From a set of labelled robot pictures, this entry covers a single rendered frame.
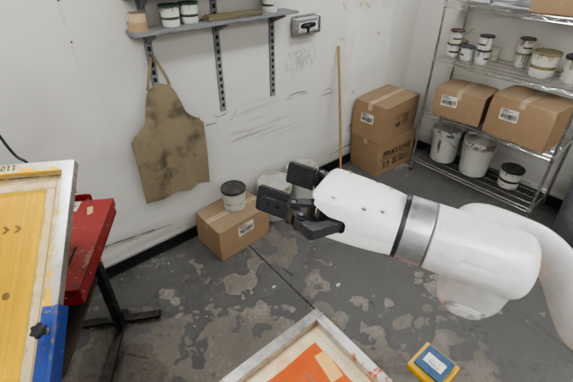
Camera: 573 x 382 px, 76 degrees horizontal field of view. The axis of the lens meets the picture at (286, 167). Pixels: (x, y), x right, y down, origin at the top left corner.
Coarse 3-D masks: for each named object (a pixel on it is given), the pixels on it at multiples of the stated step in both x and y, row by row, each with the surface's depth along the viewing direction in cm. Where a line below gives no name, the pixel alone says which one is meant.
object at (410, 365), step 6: (414, 360) 130; (408, 366) 128; (414, 366) 128; (456, 366) 128; (414, 372) 127; (420, 372) 126; (450, 372) 126; (456, 372) 126; (420, 378) 126; (426, 378) 124; (450, 378) 124
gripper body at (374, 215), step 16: (336, 176) 45; (352, 176) 46; (320, 192) 40; (336, 192) 41; (352, 192) 42; (368, 192) 42; (384, 192) 43; (400, 192) 45; (320, 208) 40; (336, 208) 39; (352, 208) 39; (368, 208) 39; (384, 208) 40; (400, 208) 40; (352, 224) 39; (368, 224) 38; (384, 224) 38; (400, 224) 39; (352, 240) 40; (368, 240) 39; (384, 240) 39
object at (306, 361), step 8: (312, 344) 134; (304, 352) 132; (312, 352) 132; (320, 352) 132; (296, 360) 129; (304, 360) 129; (312, 360) 129; (288, 368) 127; (296, 368) 127; (304, 368) 127; (312, 368) 127; (320, 368) 127; (280, 376) 125; (288, 376) 125; (296, 376) 125; (320, 376) 125; (344, 376) 125
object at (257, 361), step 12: (312, 312) 142; (300, 324) 137; (312, 324) 139; (324, 324) 137; (288, 336) 133; (300, 336) 136; (336, 336) 133; (264, 348) 130; (276, 348) 130; (348, 348) 130; (252, 360) 126; (264, 360) 126; (360, 360) 126; (240, 372) 122; (252, 372) 124; (372, 372) 122
